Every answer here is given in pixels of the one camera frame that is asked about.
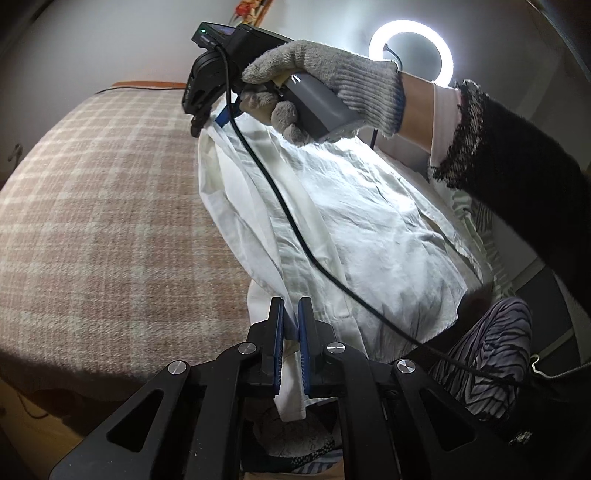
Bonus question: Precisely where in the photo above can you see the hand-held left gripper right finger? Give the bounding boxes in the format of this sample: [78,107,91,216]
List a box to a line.
[298,296,527,480]

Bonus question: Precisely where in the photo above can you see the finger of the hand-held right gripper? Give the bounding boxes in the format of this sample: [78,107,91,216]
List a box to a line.
[188,110,211,138]
[213,102,233,131]

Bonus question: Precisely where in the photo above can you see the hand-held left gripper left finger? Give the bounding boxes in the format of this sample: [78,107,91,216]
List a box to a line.
[48,296,285,480]

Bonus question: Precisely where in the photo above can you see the white garment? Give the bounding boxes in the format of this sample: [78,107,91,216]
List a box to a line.
[196,110,496,423]

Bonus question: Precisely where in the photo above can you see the person's right forearm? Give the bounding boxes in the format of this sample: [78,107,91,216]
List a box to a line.
[396,69,591,324]

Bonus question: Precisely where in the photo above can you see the person's right hand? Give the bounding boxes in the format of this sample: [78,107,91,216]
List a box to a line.
[240,39,403,147]

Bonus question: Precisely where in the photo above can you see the colourful hanging decoration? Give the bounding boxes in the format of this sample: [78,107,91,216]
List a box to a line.
[233,0,269,25]

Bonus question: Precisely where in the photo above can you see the patterned cloth pile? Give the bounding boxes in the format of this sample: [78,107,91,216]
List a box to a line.
[256,406,346,477]

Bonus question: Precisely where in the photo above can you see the plaid blanket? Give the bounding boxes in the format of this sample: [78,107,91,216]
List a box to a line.
[0,87,280,409]

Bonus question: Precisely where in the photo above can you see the person's zebra striped leg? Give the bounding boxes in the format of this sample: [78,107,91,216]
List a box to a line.
[428,298,537,422]

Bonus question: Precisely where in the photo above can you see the grey striped cloth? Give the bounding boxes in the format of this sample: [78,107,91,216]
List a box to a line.
[450,185,511,297]

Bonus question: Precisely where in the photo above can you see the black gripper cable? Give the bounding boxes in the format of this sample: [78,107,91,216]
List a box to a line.
[213,42,525,386]

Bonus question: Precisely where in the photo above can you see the ring light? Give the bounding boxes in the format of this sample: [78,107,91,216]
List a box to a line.
[368,19,456,89]

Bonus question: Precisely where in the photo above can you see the white cord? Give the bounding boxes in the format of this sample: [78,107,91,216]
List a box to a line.
[529,353,583,382]

